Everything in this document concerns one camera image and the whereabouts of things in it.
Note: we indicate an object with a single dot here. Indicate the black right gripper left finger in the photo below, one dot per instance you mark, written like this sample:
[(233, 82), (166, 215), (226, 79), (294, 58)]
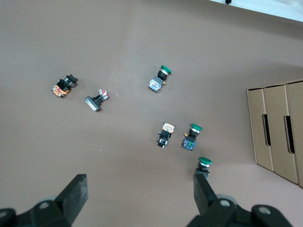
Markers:
[(73, 196)]

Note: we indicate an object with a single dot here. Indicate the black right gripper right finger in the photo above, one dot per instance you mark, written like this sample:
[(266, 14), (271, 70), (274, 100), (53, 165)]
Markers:
[(203, 196)]

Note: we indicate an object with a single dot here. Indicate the brown cardboard bin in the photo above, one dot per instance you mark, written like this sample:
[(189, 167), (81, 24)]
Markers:
[(278, 132), (256, 130), (298, 132)]

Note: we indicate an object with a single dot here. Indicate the brown table cover mat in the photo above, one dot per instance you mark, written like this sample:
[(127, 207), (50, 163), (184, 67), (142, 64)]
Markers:
[(118, 47)]

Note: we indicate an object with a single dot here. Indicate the green mushroom pushbutton switch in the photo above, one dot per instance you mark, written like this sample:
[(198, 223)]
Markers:
[(204, 165), (157, 82), (191, 138)]

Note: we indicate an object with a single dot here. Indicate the beige black switch block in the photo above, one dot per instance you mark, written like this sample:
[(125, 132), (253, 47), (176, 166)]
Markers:
[(165, 132)]

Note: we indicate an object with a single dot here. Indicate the black flat-head switch red contacts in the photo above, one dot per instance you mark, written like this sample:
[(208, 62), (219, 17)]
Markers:
[(94, 102)]

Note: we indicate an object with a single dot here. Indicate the black selector switch orange block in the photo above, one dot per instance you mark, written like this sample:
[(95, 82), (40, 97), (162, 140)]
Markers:
[(62, 88)]

